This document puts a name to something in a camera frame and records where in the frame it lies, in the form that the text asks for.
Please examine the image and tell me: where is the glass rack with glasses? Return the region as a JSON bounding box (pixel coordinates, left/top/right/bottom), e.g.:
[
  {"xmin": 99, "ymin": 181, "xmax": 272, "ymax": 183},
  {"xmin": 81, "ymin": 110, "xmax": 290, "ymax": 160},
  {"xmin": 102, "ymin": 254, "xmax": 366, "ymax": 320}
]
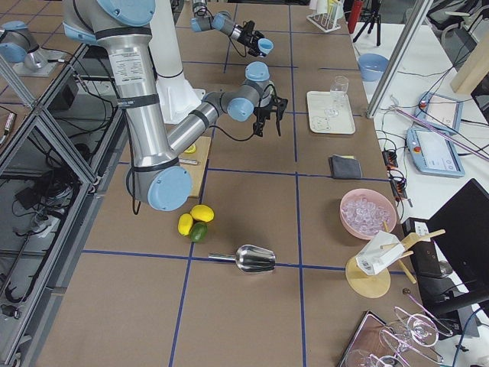
[{"xmin": 338, "ymin": 288, "xmax": 454, "ymax": 366}]

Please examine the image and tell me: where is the yellow lemon upper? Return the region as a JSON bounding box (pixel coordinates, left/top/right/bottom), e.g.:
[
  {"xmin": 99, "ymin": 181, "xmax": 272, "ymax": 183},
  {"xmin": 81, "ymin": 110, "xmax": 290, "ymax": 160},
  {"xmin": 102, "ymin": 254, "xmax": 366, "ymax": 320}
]
[{"xmin": 189, "ymin": 204, "xmax": 215, "ymax": 222}]

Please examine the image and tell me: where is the wooden cutting board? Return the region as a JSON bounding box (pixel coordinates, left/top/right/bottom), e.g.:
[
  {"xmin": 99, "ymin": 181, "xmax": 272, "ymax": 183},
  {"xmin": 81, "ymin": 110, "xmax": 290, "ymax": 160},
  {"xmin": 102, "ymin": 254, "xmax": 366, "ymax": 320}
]
[{"xmin": 179, "ymin": 136, "xmax": 212, "ymax": 198}]

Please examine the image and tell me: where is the light blue plastic cup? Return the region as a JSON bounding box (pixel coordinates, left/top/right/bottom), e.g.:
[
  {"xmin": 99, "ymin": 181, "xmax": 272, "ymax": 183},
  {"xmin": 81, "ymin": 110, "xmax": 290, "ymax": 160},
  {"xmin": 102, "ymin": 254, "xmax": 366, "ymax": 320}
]
[{"xmin": 257, "ymin": 37, "xmax": 274, "ymax": 57}]

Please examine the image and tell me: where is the blue basin bowl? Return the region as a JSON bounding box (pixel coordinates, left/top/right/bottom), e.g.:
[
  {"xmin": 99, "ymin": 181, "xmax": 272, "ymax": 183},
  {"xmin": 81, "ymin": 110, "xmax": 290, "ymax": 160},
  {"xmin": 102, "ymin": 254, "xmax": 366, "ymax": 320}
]
[{"xmin": 358, "ymin": 54, "xmax": 389, "ymax": 82}]

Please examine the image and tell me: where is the white carton on stand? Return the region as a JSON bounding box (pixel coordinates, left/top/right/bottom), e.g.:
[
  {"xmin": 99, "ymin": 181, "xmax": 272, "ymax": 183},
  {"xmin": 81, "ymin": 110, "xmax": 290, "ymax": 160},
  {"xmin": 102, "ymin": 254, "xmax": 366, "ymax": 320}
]
[{"xmin": 355, "ymin": 231, "xmax": 405, "ymax": 276}]

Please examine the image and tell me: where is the pink bowl with ice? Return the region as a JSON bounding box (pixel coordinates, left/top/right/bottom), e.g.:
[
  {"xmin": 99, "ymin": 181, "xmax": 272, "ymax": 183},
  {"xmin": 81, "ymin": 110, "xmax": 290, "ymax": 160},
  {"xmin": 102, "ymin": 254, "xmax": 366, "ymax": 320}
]
[{"xmin": 339, "ymin": 189, "xmax": 397, "ymax": 240}]

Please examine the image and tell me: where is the green lime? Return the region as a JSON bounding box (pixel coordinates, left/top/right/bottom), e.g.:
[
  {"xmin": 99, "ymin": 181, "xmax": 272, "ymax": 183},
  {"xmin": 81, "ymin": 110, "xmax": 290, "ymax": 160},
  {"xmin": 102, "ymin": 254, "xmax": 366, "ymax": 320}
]
[{"xmin": 189, "ymin": 222, "xmax": 208, "ymax": 242}]

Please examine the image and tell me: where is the yellow lemon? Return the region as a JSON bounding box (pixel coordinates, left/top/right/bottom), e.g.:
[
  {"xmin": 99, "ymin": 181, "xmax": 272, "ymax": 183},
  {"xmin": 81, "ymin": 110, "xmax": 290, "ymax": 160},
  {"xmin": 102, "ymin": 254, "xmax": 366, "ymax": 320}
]
[
  {"xmin": 189, "ymin": 204, "xmax": 215, "ymax": 222},
  {"xmin": 177, "ymin": 213, "xmax": 194, "ymax": 236}
]

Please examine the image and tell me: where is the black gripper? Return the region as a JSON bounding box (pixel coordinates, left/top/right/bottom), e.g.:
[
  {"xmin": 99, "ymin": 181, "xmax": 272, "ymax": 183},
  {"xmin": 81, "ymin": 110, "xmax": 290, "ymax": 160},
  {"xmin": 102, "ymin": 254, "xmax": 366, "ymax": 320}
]
[
  {"xmin": 238, "ymin": 21, "xmax": 264, "ymax": 57},
  {"xmin": 253, "ymin": 92, "xmax": 288, "ymax": 137}
]

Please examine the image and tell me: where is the steel ice scoop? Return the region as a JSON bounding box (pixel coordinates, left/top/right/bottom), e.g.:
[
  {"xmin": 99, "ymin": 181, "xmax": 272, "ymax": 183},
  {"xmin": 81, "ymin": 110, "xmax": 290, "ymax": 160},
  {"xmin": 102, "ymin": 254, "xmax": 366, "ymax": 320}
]
[{"xmin": 208, "ymin": 244, "xmax": 276, "ymax": 273}]

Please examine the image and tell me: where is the clear wine glass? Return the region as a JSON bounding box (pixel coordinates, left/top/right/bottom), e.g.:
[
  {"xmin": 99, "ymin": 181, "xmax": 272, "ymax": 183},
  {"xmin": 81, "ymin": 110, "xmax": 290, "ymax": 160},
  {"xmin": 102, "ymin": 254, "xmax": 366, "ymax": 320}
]
[{"xmin": 325, "ymin": 75, "xmax": 349, "ymax": 118}]

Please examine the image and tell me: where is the blue teach pendant far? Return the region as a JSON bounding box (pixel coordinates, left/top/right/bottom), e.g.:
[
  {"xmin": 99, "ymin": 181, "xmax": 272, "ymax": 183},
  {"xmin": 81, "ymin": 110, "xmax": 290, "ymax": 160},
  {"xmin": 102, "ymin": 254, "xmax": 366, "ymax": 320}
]
[{"xmin": 414, "ymin": 92, "xmax": 463, "ymax": 135}]

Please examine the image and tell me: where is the red cylinder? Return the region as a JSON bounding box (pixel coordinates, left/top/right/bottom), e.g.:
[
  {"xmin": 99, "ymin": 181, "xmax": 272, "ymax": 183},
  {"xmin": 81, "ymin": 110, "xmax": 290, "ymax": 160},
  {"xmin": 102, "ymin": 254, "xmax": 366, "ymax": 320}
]
[{"xmin": 348, "ymin": 0, "xmax": 363, "ymax": 34}]

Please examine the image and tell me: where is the blue teach pendant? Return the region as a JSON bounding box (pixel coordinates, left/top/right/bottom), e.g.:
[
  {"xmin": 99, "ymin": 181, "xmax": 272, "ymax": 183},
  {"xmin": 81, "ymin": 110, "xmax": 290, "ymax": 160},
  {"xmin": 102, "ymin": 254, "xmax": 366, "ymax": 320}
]
[
  {"xmin": 406, "ymin": 128, "xmax": 465, "ymax": 177},
  {"xmin": 414, "ymin": 92, "xmax": 463, "ymax": 135}
]

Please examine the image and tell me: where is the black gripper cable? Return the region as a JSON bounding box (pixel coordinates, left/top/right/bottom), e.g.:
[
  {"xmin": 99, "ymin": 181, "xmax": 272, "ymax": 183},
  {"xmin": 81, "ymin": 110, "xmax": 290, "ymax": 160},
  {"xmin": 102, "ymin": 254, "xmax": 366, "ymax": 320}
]
[{"xmin": 212, "ymin": 86, "xmax": 278, "ymax": 141}]

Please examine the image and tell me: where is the black monitor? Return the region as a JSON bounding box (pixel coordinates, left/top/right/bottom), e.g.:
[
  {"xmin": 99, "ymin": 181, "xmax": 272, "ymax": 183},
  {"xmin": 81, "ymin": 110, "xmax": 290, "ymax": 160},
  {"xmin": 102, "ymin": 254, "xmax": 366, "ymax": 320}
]
[{"xmin": 403, "ymin": 178, "xmax": 488, "ymax": 317}]

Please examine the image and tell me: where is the blue teach pendant near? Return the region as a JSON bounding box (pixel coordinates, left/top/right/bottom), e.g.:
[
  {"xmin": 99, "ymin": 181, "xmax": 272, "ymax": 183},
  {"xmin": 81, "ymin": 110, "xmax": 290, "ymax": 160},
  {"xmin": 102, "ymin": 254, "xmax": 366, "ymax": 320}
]
[{"xmin": 406, "ymin": 128, "xmax": 465, "ymax": 177}]

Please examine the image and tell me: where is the wooden mug stand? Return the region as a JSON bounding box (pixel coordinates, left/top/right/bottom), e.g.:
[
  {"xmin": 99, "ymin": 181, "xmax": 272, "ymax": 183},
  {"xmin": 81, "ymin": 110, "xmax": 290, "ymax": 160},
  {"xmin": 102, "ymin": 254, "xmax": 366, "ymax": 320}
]
[{"xmin": 345, "ymin": 229, "xmax": 445, "ymax": 298}]

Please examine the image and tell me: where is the lemon half slice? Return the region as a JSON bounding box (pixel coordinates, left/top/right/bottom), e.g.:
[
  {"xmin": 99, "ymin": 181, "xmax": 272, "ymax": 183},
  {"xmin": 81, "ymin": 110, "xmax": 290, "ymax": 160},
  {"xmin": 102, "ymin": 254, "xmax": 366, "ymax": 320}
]
[{"xmin": 184, "ymin": 144, "xmax": 197, "ymax": 154}]

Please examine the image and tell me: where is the black tripod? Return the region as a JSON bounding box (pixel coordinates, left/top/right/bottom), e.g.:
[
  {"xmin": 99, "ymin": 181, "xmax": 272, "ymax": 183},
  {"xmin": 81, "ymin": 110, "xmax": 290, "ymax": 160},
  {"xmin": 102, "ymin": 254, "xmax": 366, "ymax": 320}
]
[{"xmin": 352, "ymin": 0, "xmax": 382, "ymax": 47}]

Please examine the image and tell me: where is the aluminium frame post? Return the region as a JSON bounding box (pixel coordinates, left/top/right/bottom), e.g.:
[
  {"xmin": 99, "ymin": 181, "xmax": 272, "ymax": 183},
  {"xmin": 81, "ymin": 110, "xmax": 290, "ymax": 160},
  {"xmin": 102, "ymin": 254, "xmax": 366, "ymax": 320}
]
[{"xmin": 366, "ymin": 0, "xmax": 433, "ymax": 119}]

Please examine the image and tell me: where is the cream bear tray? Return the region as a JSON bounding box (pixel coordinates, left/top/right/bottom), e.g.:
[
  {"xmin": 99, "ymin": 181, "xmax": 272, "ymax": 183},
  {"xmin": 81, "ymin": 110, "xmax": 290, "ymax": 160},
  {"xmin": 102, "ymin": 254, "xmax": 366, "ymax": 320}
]
[{"xmin": 306, "ymin": 91, "xmax": 356, "ymax": 135}]

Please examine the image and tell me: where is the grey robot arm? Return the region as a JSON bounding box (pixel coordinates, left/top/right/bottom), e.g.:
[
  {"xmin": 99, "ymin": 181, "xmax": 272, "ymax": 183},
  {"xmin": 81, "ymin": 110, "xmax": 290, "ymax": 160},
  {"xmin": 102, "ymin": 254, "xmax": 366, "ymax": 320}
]
[
  {"xmin": 1, "ymin": 1, "xmax": 274, "ymax": 70},
  {"xmin": 63, "ymin": 1, "xmax": 277, "ymax": 211}
]

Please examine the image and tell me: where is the grey folded cloth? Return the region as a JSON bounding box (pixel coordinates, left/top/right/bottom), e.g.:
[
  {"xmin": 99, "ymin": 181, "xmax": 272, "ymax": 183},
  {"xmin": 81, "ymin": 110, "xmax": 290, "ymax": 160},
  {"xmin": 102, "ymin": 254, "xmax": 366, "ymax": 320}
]
[{"xmin": 329, "ymin": 154, "xmax": 363, "ymax": 180}]

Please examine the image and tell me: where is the yellow lemon lower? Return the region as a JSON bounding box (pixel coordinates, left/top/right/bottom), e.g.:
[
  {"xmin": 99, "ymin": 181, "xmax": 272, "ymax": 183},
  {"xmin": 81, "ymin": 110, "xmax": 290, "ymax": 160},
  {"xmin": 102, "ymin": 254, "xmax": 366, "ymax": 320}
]
[{"xmin": 177, "ymin": 213, "xmax": 194, "ymax": 236}]

